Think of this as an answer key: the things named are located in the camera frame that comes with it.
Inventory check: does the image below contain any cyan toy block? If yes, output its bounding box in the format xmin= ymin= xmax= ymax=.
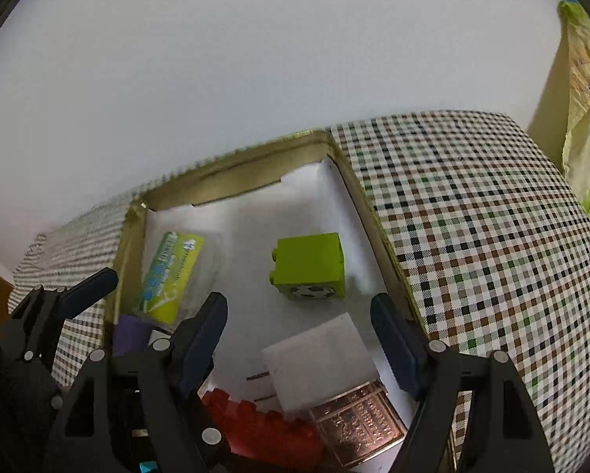
xmin=139 ymin=461 xmax=160 ymax=473

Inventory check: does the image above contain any purple cube block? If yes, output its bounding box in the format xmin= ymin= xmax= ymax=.
xmin=112 ymin=314 xmax=153 ymax=357

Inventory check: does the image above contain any green card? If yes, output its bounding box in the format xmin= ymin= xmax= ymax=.
xmin=138 ymin=232 xmax=205 ymax=326

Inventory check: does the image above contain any red toy brick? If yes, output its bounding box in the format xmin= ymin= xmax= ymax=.
xmin=202 ymin=389 xmax=325 ymax=472

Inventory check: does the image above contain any lime green toy block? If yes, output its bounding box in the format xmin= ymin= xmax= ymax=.
xmin=269 ymin=233 xmax=345 ymax=300

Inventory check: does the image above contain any copper embossed plate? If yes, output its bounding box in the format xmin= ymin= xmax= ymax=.
xmin=309 ymin=380 xmax=407 ymax=467

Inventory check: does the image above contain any checkered tablecloth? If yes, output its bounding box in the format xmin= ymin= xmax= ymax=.
xmin=9 ymin=110 xmax=590 ymax=472

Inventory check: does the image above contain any white foam block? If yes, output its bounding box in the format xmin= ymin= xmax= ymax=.
xmin=262 ymin=313 xmax=378 ymax=416

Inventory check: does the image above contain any gold tin box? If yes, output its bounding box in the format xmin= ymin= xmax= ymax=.
xmin=105 ymin=131 xmax=412 ymax=335

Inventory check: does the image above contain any white paper liner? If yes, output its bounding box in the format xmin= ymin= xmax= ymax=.
xmin=141 ymin=158 xmax=416 ymax=422

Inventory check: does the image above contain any green yellow hanging cloth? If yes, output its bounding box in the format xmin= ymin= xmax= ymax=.
xmin=528 ymin=0 xmax=590 ymax=217

